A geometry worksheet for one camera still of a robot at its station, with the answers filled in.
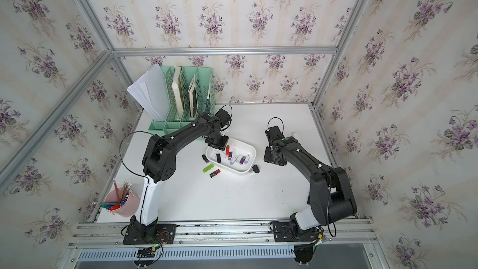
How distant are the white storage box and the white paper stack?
0.36 meters

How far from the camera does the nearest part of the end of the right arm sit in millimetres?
634

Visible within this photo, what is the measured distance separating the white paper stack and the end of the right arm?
24.7 inches

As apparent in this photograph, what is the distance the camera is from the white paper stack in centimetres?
92

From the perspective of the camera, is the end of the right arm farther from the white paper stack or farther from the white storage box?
the white paper stack

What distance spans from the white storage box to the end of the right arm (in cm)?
13

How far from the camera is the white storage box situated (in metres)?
0.93
